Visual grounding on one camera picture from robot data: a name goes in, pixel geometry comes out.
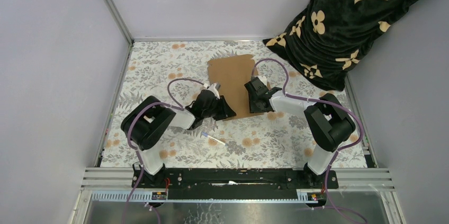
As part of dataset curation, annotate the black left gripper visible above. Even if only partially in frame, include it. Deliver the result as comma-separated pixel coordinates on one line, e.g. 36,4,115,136
201,95,236,121

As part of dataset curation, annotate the brown cardboard box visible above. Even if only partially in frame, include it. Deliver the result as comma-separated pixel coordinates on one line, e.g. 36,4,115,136
208,54,261,121

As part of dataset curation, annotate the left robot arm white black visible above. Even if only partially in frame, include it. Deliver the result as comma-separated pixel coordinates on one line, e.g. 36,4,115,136
121,89,236,187

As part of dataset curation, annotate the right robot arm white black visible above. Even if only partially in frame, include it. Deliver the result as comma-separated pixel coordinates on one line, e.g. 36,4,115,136
245,77,356,188

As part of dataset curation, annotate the floral patterned table mat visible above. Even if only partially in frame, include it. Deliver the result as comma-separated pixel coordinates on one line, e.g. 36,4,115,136
101,40,369,169

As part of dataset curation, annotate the white blue pen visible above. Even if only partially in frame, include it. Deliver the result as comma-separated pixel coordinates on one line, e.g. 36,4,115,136
201,132,227,146

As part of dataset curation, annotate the black beige flower blanket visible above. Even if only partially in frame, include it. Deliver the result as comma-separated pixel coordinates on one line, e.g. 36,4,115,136
263,0,418,91

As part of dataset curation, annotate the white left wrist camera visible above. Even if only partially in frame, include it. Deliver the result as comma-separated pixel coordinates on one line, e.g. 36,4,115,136
203,83,221,99

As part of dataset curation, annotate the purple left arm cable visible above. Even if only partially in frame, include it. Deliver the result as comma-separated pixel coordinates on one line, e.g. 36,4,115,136
121,78,211,224

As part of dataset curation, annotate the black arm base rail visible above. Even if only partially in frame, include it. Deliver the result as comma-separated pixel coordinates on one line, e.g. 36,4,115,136
131,167,339,194

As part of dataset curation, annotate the grey slotted cable duct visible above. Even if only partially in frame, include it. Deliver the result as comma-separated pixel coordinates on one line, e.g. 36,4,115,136
91,187,320,205

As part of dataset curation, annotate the aluminium frame post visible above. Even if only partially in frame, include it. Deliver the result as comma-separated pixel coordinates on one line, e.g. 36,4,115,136
103,0,133,45

